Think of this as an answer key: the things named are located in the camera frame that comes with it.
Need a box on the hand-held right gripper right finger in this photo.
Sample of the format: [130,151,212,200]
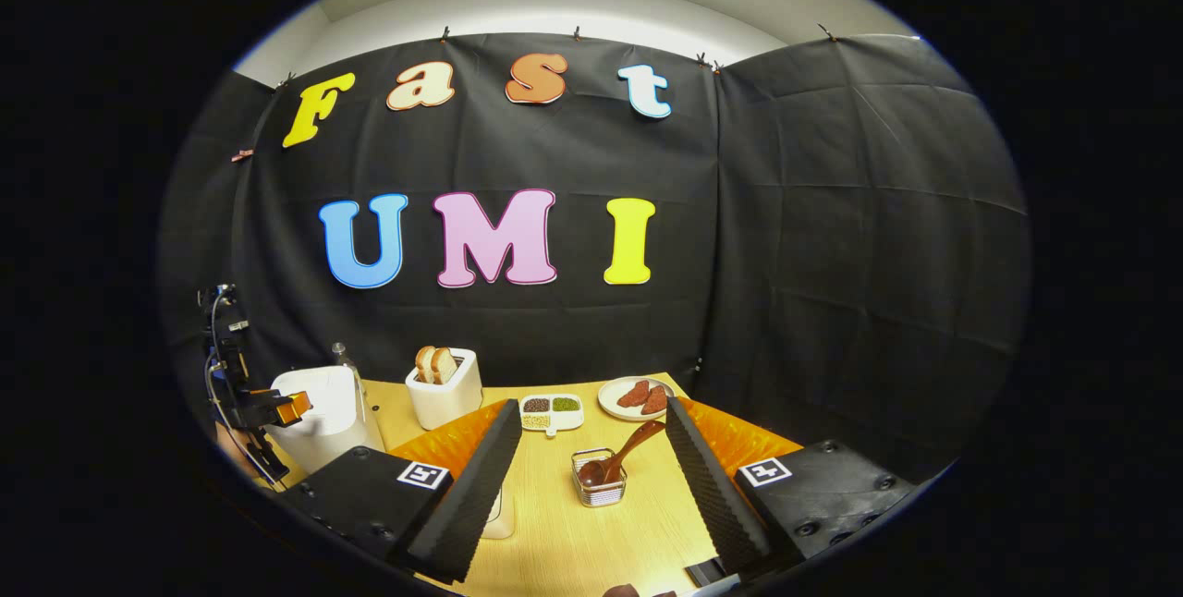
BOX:
[664,396,918,579]

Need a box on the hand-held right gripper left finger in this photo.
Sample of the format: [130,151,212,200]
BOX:
[277,398,524,584]

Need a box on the white rice cooker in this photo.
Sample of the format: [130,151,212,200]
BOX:
[270,366,386,476]

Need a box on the brown wooden spoon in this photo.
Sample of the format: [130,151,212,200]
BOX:
[579,420,666,488]

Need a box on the wire chopstick holder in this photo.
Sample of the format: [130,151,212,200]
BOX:
[570,447,628,508]

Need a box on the clear plastic rice container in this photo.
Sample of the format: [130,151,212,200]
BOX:
[481,484,517,541]

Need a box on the white toaster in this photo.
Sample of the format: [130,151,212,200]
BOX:
[405,347,483,432]

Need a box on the white divided bean dish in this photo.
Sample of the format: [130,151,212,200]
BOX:
[519,394,585,438]

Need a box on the white round plate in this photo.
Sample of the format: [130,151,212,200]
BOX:
[597,376,676,422]

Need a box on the grey cable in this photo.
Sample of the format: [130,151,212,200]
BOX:
[205,287,234,418]

